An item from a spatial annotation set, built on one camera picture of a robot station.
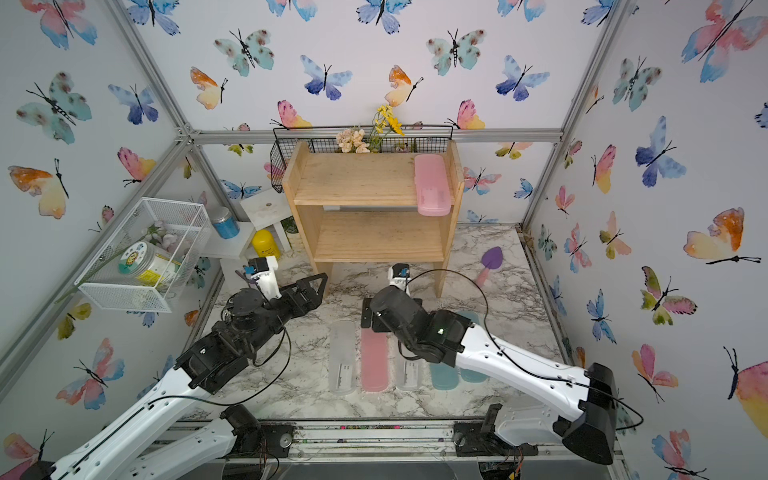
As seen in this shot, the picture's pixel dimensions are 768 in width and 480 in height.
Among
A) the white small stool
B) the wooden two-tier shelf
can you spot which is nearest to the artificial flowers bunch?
the wooden two-tier shelf

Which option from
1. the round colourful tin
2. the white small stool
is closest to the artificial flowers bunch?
the white small stool

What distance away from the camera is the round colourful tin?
637 millimetres

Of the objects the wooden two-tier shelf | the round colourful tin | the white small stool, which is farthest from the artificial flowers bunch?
the round colourful tin
